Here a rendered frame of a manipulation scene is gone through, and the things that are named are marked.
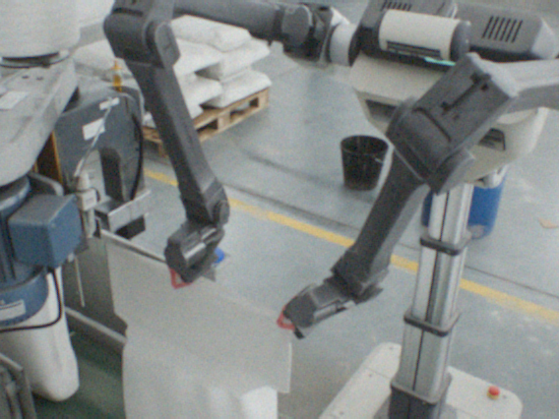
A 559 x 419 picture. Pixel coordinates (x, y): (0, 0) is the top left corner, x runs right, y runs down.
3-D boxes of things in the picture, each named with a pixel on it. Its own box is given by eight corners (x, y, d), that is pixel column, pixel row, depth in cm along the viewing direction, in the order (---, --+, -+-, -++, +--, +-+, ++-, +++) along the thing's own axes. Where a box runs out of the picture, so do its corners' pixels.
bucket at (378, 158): (393, 180, 401) (398, 142, 388) (371, 199, 379) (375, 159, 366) (350, 168, 415) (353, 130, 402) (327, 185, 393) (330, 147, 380)
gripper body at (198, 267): (163, 264, 132) (174, 243, 127) (195, 241, 139) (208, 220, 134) (185, 286, 131) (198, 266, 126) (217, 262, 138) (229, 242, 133)
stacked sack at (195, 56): (227, 63, 443) (227, 42, 435) (161, 89, 395) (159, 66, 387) (181, 53, 463) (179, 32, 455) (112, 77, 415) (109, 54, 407)
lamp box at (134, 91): (155, 120, 155) (153, 84, 150) (143, 126, 151) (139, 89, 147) (133, 113, 158) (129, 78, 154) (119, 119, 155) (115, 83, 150)
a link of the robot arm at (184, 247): (230, 198, 123) (195, 186, 127) (191, 223, 114) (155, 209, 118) (232, 251, 129) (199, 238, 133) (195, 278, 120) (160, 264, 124)
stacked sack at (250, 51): (275, 59, 493) (275, 40, 486) (219, 83, 444) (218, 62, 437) (228, 49, 514) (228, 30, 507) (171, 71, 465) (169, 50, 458)
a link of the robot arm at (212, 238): (232, 229, 128) (213, 209, 129) (211, 245, 123) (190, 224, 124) (219, 249, 132) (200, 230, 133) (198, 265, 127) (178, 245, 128)
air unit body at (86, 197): (105, 233, 143) (96, 170, 135) (89, 243, 140) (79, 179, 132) (92, 227, 145) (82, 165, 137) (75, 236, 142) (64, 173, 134)
